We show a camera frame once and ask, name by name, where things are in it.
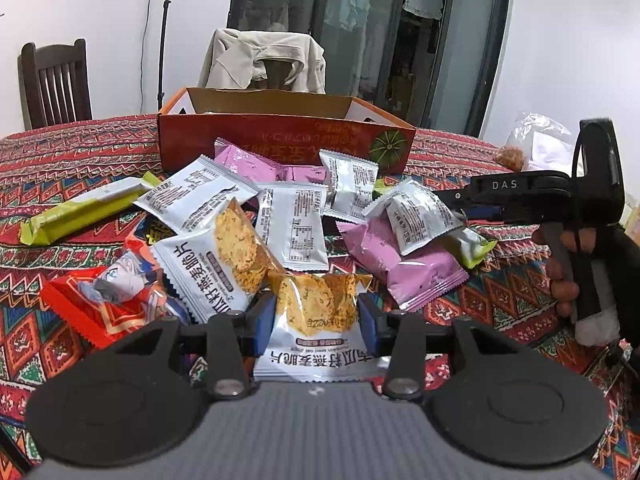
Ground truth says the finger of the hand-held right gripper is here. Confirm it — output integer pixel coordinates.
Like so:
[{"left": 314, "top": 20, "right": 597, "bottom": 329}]
[{"left": 440, "top": 191, "right": 507, "bottom": 222}]

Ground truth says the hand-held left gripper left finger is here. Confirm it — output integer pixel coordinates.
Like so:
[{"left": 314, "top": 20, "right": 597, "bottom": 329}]
[{"left": 107, "top": 292, "right": 278, "bottom": 401}]

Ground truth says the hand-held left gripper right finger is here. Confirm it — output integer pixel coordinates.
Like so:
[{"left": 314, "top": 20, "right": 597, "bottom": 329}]
[{"left": 357, "top": 292, "right": 526, "bottom": 401}]

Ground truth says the clear-window oat crisp packet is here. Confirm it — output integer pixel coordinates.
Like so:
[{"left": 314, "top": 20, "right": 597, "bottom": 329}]
[
  {"left": 150, "top": 200, "right": 273, "bottom": 325},
  {"left": 252, "top": 270, "right": 391, "bottom": 383}
]

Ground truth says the white foil snack packet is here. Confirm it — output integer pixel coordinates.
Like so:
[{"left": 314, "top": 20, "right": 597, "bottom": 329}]
[
  {"left": 256, "top": 184, "right": 331, "bottom": 273},
  {"left": 134, "top": 154, "right": 258, "bottom": 235},
  {"left": 362, "top": 178, "right": 466, "bottom": 256},
  {"left": 319, "top": 149, "right": 380, "bottom": 223}
]

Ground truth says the pink snack packet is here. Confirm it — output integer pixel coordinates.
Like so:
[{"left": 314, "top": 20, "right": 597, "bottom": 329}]
[
  {"left": 214, "top": 138, "right": 328, "bottom": 186},
  {"left": 337, "top": 220, "right": 468, "bottom": 311}
]

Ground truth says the orange cardboard box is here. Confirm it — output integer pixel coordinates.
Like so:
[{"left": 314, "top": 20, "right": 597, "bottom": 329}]
[{"left": 156, "top": 87, "right": 417, "bottom": 173}]

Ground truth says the person's right hand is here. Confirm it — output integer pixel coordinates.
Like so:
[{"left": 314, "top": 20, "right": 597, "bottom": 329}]
[{"left": 532, "top": 225, "right": 598, "bottom": 318}]

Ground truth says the clear plastic bag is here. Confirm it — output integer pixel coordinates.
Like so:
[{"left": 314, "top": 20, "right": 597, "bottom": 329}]
[{"left": 495, "top": 112, "right": 577, "bottom": 173}]

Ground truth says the glass sliding door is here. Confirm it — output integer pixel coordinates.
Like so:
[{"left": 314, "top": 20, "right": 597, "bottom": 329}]
[{"left": 227, "top": 0, "right": 514, "bottom": 137}]

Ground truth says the red cartoon snack packet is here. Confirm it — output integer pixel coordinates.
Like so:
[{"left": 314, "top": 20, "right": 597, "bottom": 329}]
[{"left": 39, "top": 237, "right": 193, "bottom": 350}]

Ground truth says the long green bar packet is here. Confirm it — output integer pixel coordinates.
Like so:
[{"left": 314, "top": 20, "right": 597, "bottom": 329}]
[{"left": 19, "top": 171, "right": 162, "bottom": 247}]

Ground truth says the brown wooden chair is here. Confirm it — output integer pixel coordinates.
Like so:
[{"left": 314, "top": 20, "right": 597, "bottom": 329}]
[{"left": 252, "top": 59, "right": 302, "bottom": 91}]

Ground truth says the chair with beige jacket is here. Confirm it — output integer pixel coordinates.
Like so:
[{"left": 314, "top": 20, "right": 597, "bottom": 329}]
[{"left": 197, "top": 27, "right": 326, "bottom": 96}]

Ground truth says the dark wooden chair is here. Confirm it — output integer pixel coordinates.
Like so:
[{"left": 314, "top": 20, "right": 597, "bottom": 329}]
[{"left": 17, "top": 39, "right": 93, "bottom": 131}]

